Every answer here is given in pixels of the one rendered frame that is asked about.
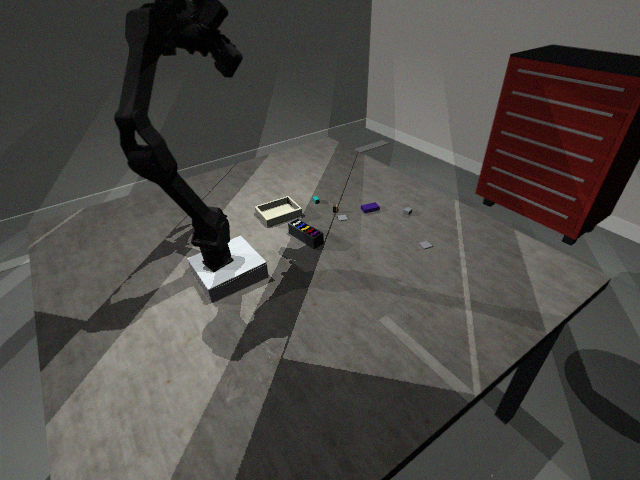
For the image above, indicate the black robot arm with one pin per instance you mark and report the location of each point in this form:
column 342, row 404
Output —
column 153, row 30

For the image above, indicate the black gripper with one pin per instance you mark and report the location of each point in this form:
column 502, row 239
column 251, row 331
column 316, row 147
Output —
column 226, row 56

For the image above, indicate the beige shallow tray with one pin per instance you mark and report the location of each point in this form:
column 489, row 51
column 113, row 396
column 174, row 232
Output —
column 278, row 211

